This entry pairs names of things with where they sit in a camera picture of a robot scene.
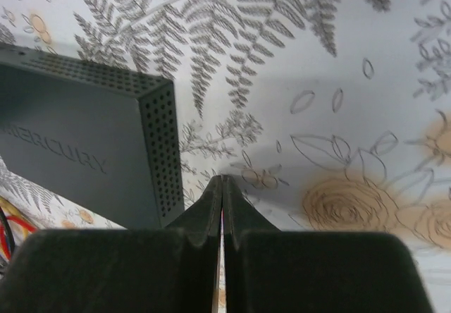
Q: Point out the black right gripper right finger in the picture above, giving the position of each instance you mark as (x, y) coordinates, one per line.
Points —
(269, 270)

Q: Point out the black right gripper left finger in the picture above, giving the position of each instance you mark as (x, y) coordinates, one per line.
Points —
(173, 269)

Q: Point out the black network switch box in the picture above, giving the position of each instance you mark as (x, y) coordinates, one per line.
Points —
(105, 138)

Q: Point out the floral patterned table mat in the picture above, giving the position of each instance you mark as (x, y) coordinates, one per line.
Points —
(286, 93)

